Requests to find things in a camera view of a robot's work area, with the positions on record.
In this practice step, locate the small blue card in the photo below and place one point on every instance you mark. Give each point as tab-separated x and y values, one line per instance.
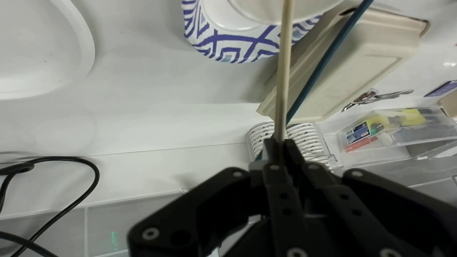
442	88

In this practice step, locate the beige moulded fibre tray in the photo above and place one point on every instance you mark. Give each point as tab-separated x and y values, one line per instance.
361	61

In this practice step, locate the blue patterned paper plate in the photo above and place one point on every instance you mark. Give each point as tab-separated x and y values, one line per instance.
214	40

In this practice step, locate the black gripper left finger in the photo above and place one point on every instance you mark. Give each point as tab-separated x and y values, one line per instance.
200	214

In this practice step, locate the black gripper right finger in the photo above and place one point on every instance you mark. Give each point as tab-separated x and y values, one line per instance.
380	214

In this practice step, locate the clear plastic container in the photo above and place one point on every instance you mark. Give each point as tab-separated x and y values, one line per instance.
394	130

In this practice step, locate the cream chopstick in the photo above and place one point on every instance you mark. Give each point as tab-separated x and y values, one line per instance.
284	71

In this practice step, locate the teal chopstick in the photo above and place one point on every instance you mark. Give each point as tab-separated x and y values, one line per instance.
332	47

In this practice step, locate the small wooden box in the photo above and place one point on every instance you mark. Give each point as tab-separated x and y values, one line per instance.
450	102

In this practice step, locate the stack of printed paper cups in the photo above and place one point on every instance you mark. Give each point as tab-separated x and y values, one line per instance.
308	137

